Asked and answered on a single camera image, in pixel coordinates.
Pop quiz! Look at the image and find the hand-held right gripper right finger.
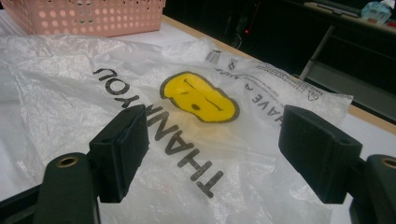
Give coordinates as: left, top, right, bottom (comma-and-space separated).
277, 105, 396, 224

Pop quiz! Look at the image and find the white plastic bag yellow face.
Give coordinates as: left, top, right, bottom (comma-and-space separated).
0, 33, 354, 224

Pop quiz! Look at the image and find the pink perforated plastic basket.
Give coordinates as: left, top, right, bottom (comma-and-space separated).
0, 0, 167, 38

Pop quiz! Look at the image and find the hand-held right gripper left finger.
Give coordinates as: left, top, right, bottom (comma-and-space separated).
33, 104, 150, 224

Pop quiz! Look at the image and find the light blue tissue pack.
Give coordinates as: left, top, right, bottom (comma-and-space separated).
361, 1, 392, 25

